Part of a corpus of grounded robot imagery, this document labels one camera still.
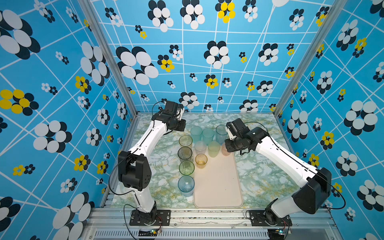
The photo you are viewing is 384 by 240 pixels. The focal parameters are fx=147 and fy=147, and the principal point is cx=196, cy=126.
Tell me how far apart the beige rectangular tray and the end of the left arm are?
0.86 ft

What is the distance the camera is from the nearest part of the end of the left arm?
628 mm

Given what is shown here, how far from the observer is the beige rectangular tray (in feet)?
2.60
